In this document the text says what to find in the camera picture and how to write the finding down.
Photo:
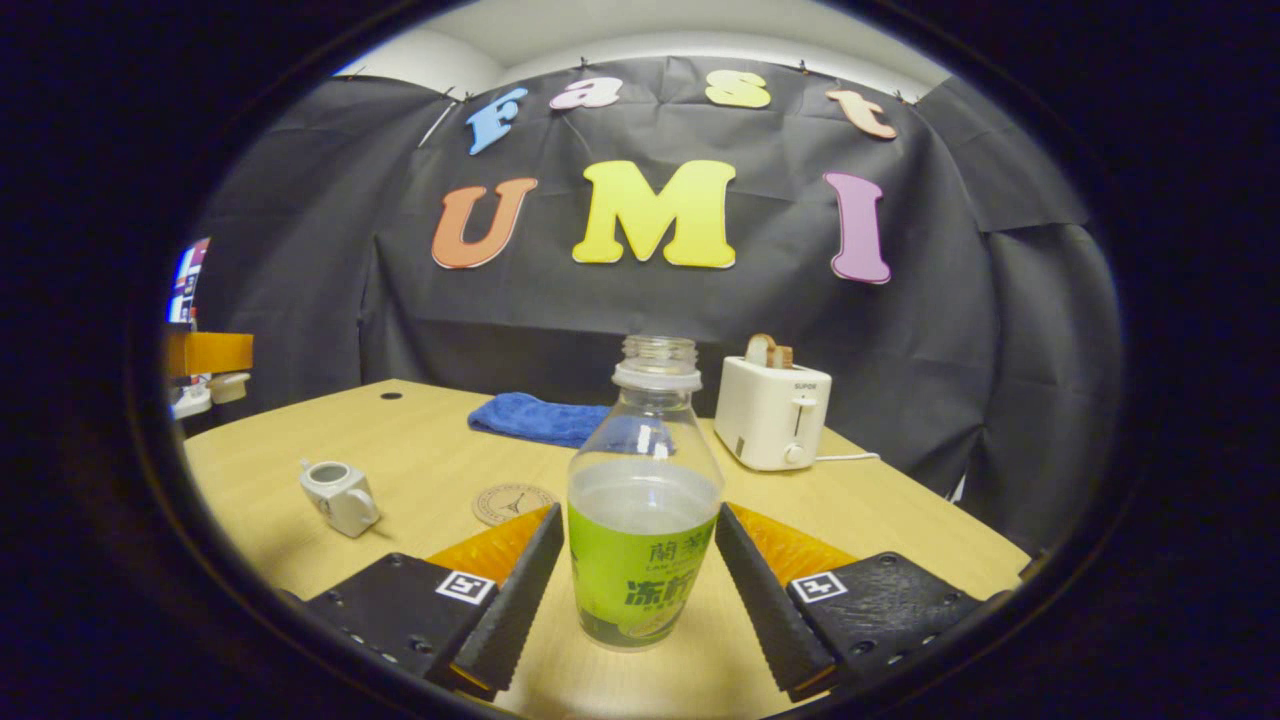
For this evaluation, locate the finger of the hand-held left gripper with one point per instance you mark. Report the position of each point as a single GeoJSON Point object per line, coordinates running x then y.
{"type": "Point", "coordinates": [515, 600]}
{"type": "Point", "coordinates": [760, 600]}

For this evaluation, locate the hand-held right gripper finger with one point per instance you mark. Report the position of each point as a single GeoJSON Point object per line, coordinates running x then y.
{"type": "Point", "coordinates": [210, 353]}

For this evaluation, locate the round brown coaster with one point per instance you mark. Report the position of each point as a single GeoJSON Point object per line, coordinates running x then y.
{"type": "Point", "coordinates": [505, 503]}

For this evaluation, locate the green label water bottle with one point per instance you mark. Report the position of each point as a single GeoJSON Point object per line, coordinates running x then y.
{"type": "Point", "coordinates": [640, 560]}

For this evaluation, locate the white ceramic teacup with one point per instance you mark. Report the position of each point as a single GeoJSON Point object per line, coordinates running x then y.
{"type": "Point", "coordinates": [345, 505]}

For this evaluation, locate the computer monitor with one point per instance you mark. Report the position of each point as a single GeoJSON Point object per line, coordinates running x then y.
{"type": "Point", "coordinates": [188, 285]}

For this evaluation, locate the black backdrop cloth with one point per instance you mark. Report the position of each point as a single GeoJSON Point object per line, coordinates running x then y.
{"type": "Point", "coordinates": [330, 300]}

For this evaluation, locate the blue towel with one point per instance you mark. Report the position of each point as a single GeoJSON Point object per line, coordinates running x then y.
{"type": "Point", "coordinates": [535, 418]}

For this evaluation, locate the white toaster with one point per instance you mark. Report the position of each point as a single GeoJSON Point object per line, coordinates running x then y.
{"type": "Point", "coordinates": [765, 415]}

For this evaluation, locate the bread slice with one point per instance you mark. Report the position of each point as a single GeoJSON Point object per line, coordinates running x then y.
{"type": "Point", "coordinates": [768, 352]}

